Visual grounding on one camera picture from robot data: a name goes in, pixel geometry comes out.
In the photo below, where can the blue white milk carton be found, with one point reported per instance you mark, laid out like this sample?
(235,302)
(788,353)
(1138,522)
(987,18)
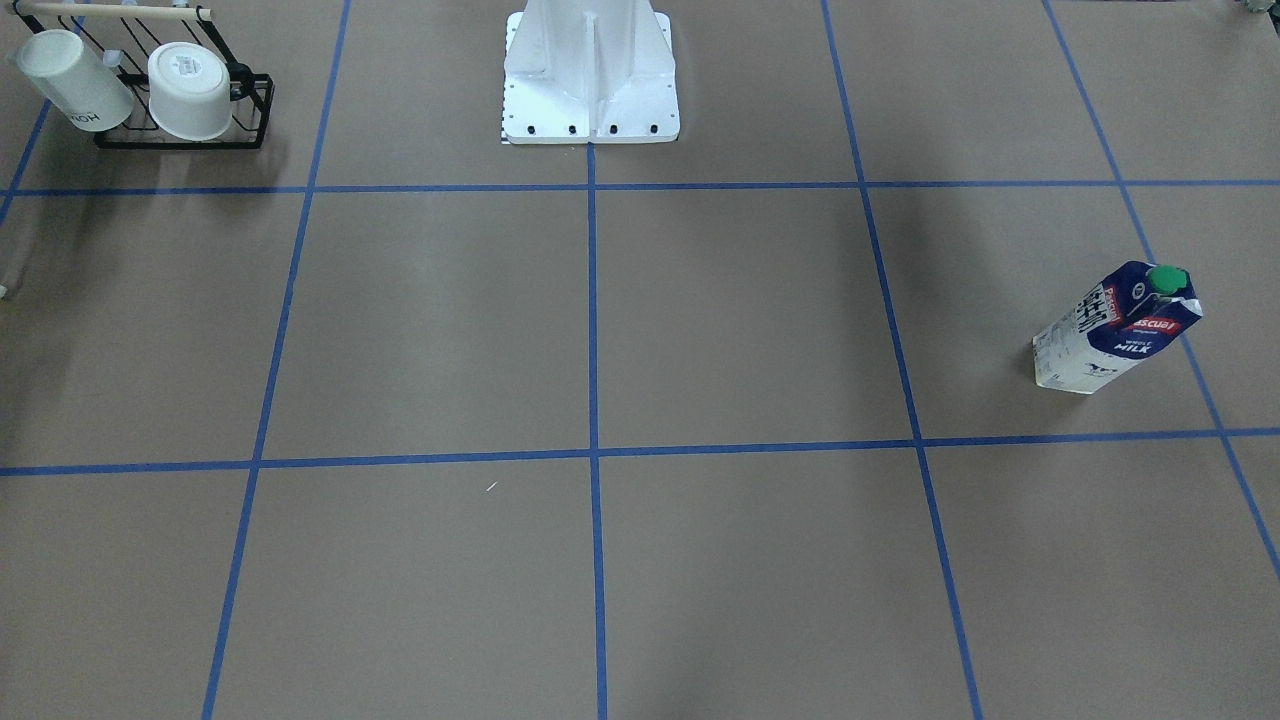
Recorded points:
(1132,314)

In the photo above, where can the white upturned cup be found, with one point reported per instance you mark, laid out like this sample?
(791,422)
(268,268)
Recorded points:
(74,80)
(189,91)

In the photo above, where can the white camera stand base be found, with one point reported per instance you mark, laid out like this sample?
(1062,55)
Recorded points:
(589,72)

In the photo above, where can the black wire cup rack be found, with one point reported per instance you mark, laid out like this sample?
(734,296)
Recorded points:
(143,76)

